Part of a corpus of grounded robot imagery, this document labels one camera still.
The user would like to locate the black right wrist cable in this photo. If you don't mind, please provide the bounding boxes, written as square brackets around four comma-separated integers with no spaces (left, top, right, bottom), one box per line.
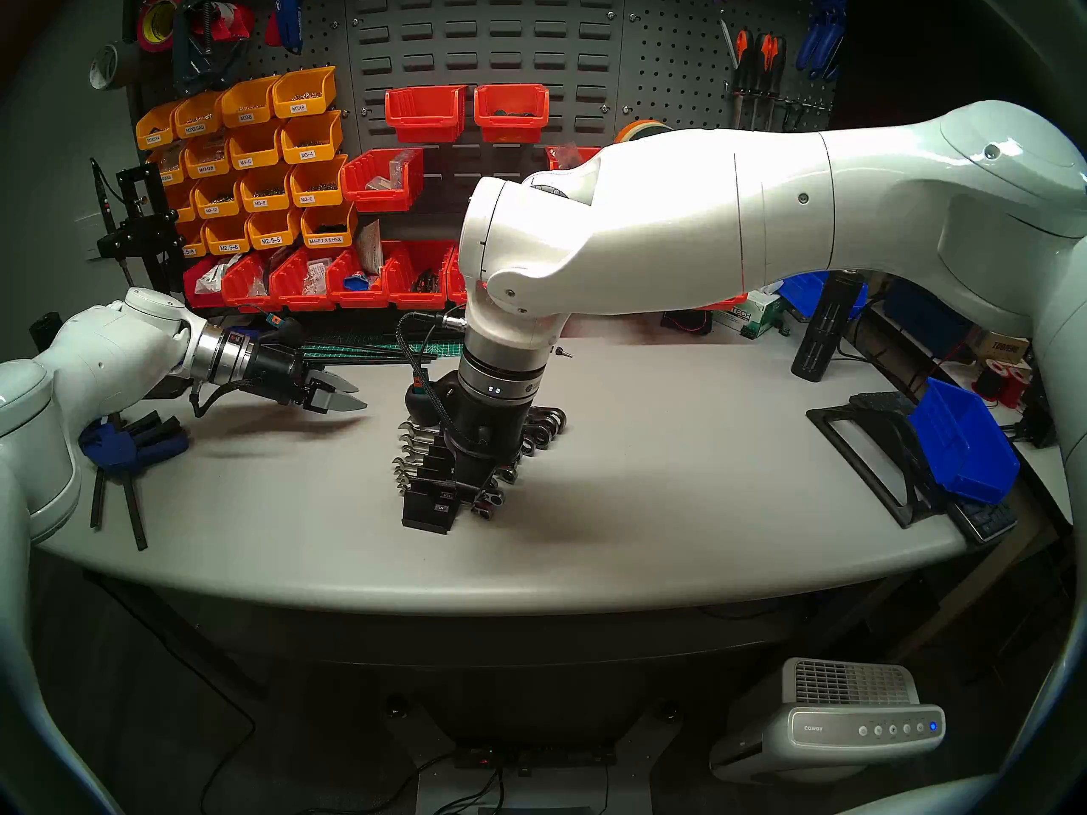
[396,309,470,436]

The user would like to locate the blue handled pliers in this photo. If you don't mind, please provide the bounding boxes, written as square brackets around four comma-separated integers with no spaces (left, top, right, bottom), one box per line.
[796,0,848,80]

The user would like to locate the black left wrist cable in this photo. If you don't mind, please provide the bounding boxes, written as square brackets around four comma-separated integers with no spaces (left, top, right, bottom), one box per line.
[191,379,256,419]

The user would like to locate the blue handled cutter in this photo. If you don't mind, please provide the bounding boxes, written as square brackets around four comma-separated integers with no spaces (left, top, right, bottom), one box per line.
[265,0,317,56]

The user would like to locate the black floor power strip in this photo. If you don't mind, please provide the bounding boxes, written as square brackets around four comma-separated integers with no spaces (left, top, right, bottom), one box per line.
[454,741,618,772]

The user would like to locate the metal carabiner hooks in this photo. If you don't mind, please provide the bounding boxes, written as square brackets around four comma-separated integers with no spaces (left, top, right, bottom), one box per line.
[777,98,829,135]

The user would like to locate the grey duct tape roll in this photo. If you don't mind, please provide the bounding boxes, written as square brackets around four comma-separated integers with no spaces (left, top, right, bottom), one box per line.
[89,42,141,93]

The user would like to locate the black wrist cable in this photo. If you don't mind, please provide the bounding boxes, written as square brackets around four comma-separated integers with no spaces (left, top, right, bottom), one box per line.
[191,379,256,419]
[396,309,470,436]

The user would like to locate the white Coway air purifier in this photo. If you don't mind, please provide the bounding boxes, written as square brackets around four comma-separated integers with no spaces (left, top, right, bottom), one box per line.
[709,657,948,784]

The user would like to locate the black desk device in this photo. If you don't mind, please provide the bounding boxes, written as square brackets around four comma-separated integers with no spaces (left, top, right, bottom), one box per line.
[1015,372,1058,447]

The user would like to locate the blue holder black hex keys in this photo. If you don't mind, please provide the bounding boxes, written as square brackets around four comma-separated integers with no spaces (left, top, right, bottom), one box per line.
[78,408,192,553]

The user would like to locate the dark computer keyboard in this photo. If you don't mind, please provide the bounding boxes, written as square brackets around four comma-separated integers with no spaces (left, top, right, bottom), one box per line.
[947,499,1018,544]

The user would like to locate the red and yellow tape roll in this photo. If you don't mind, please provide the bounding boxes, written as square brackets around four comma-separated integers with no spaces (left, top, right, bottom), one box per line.
[136,0,183,54]

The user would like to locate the thin long black rod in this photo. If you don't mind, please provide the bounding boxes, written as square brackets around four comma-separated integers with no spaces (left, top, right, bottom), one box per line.
[301,345,438,361]
[306,351,439,366]

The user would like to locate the dark blue crate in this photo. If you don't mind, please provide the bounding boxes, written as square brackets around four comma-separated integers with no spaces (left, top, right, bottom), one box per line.
[883,278,969,347]

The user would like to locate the black computer monitor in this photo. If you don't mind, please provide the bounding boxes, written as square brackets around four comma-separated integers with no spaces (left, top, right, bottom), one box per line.
[828,0,1087,135]

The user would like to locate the red wire spool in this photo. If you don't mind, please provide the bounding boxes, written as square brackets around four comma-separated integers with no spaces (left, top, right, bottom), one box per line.
[975,359,1033,408]

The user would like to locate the red and white tool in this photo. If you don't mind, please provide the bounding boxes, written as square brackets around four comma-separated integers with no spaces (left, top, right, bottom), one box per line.
[206,3,256,43]

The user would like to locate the black rectangular frame stand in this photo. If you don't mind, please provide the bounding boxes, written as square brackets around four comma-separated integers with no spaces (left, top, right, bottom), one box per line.
[805,391,937,530]

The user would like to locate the green white Kimtech tissue box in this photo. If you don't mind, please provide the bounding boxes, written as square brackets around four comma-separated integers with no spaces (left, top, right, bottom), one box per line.
[712,294,792,339]

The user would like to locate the black metal fixture stand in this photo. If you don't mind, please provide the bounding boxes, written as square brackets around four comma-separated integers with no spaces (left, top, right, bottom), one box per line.
[89,158,189,295]

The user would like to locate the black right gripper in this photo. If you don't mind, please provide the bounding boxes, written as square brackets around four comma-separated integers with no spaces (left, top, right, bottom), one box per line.
[425,376,544,510]

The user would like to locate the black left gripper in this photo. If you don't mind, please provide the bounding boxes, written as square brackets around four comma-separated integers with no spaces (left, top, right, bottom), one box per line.
[242,340,369,413]

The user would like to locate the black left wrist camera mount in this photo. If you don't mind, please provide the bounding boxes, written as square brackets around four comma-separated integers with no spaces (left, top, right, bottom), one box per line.
[255,312,308,353]

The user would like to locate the grey perforated tool pegboard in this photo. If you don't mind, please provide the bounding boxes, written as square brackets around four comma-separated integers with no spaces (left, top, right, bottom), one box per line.
[127,0,854,228]

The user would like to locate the black cylinder bottle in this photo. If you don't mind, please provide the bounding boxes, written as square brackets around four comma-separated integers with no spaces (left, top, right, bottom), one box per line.
[790,270,865,383]

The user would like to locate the green cutting mat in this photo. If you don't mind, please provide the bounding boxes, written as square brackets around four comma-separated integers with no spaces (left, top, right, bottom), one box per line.
[293,336,464,366]

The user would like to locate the blue plastic storage bin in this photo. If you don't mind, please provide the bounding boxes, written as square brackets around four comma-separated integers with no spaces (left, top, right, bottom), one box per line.
[913,378,1022,506]
[780,270,869,318]

